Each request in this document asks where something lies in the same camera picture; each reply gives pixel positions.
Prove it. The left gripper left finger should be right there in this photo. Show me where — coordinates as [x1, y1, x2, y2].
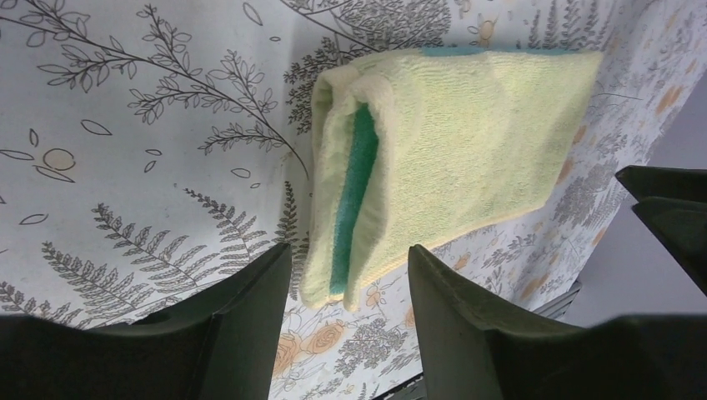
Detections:
[1, 243, 292, 399]

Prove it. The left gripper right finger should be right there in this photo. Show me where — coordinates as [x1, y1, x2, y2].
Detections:
[408, 245, 706, 399]

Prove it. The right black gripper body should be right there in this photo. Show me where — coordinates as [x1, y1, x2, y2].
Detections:
[614, 165, 706, 293]

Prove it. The yellow teal patterned towel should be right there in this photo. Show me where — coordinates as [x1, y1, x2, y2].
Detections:
[299, 47, 603, 311]

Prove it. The floral patterned table mat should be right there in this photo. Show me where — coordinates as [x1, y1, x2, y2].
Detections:
[1, 1, 706, 399]

